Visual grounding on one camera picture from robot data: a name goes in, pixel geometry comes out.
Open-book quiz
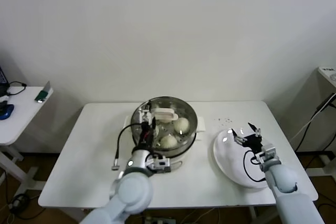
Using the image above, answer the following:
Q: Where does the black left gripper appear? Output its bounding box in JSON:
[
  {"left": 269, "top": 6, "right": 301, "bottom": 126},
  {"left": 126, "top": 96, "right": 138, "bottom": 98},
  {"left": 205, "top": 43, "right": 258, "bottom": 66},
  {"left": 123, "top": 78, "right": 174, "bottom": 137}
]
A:
[{"left": 138, "top": 102, "right": 159, "bottom": 152}]

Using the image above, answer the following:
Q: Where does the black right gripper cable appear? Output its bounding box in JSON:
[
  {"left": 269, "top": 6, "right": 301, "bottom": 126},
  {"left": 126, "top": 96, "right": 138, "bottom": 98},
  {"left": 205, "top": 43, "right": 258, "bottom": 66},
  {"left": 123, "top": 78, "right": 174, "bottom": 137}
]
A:
[{"left": 243, "top": 150, "right": 267, "bottom": 183}]

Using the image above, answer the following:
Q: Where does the black laptop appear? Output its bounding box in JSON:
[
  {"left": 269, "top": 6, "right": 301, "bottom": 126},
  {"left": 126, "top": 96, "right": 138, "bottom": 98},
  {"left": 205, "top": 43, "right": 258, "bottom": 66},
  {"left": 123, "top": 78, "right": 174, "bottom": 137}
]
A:
[{"left": 0, "top": 66, "right": 10, "bottom": 97}]

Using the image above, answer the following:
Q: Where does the green and grey phone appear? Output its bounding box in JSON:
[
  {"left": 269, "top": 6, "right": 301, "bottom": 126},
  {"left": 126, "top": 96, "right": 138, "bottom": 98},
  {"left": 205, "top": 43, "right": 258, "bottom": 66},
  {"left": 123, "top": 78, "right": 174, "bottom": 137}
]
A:
[{"left": 34, "top": 81, "right": 51, "bottom": 103}]

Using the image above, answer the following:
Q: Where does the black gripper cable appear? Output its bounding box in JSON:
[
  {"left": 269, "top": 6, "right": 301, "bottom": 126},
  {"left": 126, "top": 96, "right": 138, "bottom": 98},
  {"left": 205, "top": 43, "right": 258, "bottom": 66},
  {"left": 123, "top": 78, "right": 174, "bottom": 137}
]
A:
[
  {"left": 243, "top": 150, "right": 267, "bottom": 183},
  {"left": 111, "top": 123, "right": 144, "bottom": 171}
]

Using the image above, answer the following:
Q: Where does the white round plate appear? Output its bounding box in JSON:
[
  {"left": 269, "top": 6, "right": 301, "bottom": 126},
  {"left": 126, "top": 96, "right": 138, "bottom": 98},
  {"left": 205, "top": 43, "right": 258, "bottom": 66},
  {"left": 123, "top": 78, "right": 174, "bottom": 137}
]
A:
[{"left": 213, "top": 128, "right": 281, "bottom": 189}]

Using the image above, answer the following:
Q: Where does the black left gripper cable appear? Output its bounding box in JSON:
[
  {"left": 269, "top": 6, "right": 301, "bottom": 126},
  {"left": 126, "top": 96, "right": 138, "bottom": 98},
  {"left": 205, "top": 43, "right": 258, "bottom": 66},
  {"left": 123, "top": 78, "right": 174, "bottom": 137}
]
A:
[{"left": 111, "top": 123, "right": 144, "bottom": 171}]

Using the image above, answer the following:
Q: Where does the white side table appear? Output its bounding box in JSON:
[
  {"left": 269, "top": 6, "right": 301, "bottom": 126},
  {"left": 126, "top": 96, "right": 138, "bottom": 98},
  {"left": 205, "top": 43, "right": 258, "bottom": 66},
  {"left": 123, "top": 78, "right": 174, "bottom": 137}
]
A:
[{"left": 0, "top": 86, "right": 54, "bottom": 190}]

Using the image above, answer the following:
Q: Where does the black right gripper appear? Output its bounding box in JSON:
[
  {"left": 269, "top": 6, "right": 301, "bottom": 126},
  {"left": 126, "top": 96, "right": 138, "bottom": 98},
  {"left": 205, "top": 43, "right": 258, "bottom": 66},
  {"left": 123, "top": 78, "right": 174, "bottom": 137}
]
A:
[{"left": 231, "top": 122, "right": 264, "bottom": 154}]

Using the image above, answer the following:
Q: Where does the stainless steel steamer basket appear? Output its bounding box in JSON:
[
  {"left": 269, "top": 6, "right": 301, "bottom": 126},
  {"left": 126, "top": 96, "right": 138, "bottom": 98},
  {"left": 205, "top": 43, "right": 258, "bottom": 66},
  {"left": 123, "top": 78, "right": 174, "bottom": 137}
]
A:
[{"left": 122, "top": 96, "right": 207, "bottom": 156}]

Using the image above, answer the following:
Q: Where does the black laptop cable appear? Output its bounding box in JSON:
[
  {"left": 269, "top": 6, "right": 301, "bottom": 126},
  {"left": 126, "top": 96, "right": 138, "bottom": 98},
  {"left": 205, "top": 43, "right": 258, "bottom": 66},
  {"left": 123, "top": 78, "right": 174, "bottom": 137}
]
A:
[{"left": 6, "top": 81, "right": 27, "bottom": 96}]

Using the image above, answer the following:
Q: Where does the white cable with black plug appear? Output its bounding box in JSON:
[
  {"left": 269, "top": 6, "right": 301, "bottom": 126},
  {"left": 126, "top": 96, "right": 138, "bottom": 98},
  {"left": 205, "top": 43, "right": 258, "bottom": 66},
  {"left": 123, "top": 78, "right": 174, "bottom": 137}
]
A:
[{"left": 290, "top": 93, "right": 336, "bottom": 145}]

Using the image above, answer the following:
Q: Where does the white floor power strip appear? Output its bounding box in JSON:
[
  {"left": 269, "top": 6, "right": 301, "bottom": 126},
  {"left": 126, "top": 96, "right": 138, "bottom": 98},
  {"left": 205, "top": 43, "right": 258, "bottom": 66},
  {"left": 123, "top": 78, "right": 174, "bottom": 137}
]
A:
[{"left": 143, "top": 216, "right": 176, "bottom": 224}]

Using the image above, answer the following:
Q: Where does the white desk with label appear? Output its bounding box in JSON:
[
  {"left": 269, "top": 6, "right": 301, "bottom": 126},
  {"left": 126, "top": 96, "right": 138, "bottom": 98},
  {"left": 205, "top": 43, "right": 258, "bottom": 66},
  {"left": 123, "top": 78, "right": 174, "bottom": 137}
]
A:
[{"left": 317, "top": 67, "right": 336, "bottom": 88}]

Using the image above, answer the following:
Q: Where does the white electric cooking pot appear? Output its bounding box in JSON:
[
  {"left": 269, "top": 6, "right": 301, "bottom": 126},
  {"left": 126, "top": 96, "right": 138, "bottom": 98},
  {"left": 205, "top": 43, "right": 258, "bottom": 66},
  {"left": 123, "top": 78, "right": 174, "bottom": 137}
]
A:
[{"left": 132, "top": 129, "right": 204, "bottom": 174}]

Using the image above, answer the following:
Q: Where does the blue handheld device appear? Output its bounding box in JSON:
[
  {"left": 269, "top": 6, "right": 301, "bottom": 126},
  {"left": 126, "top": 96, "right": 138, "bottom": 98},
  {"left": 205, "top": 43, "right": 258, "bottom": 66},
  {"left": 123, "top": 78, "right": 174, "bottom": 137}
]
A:
[{"left": 0, "top": 100, "right": 15, "bottom": 121}]

